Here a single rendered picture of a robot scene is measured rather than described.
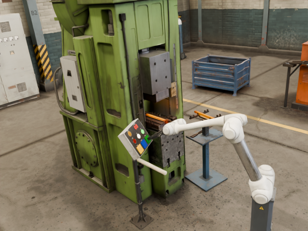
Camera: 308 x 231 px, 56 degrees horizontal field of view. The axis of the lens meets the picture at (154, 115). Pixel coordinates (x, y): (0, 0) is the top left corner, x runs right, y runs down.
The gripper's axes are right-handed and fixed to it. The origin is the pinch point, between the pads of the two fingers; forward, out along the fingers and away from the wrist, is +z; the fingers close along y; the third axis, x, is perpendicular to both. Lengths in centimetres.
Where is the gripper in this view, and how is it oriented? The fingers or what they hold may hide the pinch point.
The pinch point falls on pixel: (150, 137)
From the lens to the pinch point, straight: 293.9
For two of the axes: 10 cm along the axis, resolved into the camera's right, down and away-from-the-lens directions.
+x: -5.4, -8.2, -1.8
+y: 3.4, -4.0, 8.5
